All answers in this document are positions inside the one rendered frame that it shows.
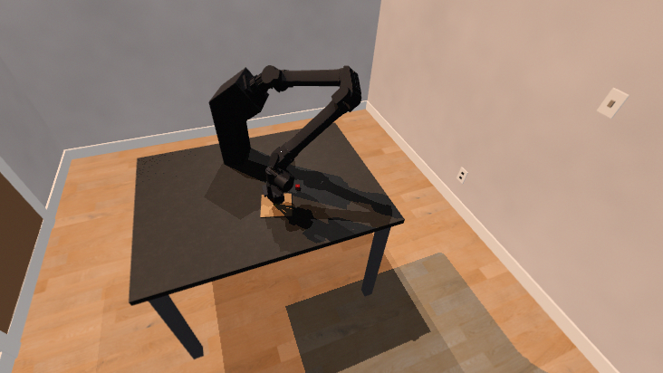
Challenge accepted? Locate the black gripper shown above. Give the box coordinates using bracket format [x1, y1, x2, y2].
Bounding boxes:
[262, 181, 274, 204]

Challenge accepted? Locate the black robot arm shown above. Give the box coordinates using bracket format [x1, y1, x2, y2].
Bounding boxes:
[243, 65, 361, 205]

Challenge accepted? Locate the orange square mat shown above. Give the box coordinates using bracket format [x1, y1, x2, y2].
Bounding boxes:
[260, 193, 293, 218]

